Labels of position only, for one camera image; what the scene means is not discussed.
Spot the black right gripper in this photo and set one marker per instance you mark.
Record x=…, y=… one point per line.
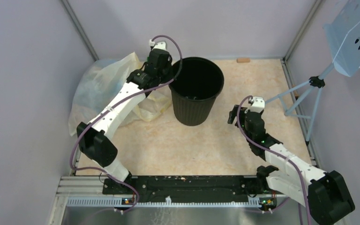
x=233, y=115

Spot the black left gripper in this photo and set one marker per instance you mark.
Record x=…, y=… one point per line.
x=169, y=65

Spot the black ribbed trash bin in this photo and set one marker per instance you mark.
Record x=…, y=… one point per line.
x=195, y=90

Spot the large translucent yellowish trash bag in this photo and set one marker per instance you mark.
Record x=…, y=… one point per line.
x=101, y=82

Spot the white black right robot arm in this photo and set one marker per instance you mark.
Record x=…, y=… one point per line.
x=325, y=195

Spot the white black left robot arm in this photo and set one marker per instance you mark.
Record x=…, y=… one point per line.
x=94, y=137

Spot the small tan wooden block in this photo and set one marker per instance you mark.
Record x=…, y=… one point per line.
x=243, y=60

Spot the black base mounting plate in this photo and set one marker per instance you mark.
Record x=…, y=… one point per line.
x=194, y=189

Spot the light blue tripod stand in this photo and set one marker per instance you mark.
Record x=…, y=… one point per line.
x=314, y=83

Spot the perforated light blue metal panel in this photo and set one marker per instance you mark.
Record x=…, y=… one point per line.
x=343, y=37

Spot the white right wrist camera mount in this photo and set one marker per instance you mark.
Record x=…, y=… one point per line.
x=256, y=104

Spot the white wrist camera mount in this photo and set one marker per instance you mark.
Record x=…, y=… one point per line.
x=256, y=104
x=161, y=45

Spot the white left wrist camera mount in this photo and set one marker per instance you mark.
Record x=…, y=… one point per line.
x=161, y=45

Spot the white toothed cable rail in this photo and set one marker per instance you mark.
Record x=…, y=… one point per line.
x=121, y=202

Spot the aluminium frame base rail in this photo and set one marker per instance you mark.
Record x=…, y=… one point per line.
x=92, y=186

